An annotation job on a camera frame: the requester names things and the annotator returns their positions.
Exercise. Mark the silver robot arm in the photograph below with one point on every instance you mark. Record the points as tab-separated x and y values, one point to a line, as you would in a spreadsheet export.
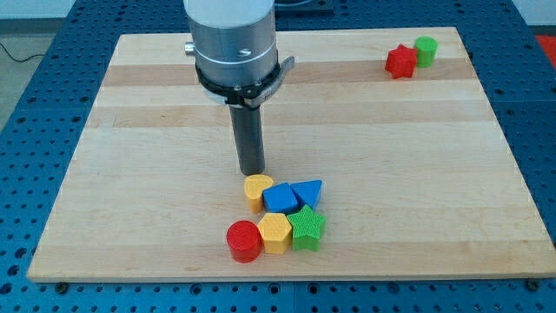
234	45

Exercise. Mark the yellow heart block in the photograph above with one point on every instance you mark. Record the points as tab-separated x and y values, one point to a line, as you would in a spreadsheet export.
253	187

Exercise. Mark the blue cube block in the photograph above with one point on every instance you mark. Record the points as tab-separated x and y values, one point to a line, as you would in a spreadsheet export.
280	199

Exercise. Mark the blue triangle block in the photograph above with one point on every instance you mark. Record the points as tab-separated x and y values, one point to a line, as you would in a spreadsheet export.
307	193

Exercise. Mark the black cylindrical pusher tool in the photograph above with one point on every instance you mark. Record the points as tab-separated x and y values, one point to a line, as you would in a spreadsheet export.
246	126

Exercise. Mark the yellow hexagon block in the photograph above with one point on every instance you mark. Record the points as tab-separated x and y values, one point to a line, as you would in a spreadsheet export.
276	232

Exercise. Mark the green star block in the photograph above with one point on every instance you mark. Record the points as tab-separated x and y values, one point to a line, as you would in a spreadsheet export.
308	228

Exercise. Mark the red cylinder block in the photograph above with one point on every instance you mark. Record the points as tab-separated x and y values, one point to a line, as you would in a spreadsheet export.
244	241

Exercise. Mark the wooden board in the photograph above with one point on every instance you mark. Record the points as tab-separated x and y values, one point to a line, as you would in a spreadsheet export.
419	182

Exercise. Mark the red star block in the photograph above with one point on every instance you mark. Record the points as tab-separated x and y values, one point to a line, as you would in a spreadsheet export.
401	62

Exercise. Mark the green cylinder block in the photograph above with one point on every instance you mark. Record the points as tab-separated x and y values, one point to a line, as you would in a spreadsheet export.
426	51

